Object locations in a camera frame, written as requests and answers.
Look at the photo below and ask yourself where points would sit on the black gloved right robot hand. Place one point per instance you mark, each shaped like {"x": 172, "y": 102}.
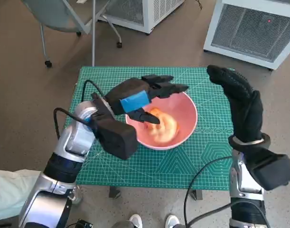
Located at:
{"x": 246, "y": 114}

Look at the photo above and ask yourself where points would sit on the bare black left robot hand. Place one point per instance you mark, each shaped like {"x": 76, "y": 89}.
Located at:
{"x": 128, "y": 95}

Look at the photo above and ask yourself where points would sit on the long striped toy bread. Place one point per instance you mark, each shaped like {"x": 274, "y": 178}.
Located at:
{"x": 169, "y": 121}

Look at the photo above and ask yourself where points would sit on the pink bowl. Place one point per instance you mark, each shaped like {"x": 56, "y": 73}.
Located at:
{"x": 186, "y": 114}

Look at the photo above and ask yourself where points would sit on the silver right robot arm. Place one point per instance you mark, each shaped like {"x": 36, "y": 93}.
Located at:
{"x": 245, "y": 185}

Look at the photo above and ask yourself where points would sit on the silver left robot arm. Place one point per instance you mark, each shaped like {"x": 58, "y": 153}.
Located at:
{"x": 73, "y": 137}

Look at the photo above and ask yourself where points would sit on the thin white metal pole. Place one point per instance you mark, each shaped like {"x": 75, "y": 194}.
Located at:
{"x": 94, "y": 35}

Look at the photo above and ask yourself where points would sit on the green cutting mat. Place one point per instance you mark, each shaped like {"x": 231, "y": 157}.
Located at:
{"x": 159, "y": 166}

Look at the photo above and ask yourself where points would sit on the white mesh cabinet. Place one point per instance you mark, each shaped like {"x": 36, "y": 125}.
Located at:
{"x": 249, "y": 33}
{"x": 159, "y": 12}

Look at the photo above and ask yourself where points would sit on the grey office chair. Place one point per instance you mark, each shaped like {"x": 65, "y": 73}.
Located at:
{"x": 54, "y": 14}

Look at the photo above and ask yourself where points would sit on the person's silver shoe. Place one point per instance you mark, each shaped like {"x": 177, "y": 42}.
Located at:
{"x": 77, "y": 196}

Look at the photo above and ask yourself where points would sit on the person's white shoe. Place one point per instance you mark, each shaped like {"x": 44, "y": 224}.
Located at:
{"x": 135, "y": 221}
{"x": 172, "y": 221}

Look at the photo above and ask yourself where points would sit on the person's leg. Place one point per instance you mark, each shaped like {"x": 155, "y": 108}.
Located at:
{"x": 122, "y": 224}
{"x": 12, "y": 190}

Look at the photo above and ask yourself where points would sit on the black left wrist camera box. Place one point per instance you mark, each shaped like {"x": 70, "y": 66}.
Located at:
{"x": 116, "y": 137}

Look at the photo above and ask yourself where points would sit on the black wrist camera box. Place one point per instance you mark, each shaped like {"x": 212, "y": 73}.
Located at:
{"x": 275, "y": 171}
{"x": 116, "y": 137}

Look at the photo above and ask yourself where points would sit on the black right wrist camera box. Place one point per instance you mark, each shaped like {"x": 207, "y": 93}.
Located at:
{"x": 275, "y": 171}

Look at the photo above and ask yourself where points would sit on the black table bracket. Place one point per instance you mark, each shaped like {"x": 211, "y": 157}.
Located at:
{"x": 198, "y": 194}
{"x": 115, "y": 192}

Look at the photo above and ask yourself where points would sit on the small black camera device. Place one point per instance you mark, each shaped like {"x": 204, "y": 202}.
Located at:
{"x": 84, "y": 224}

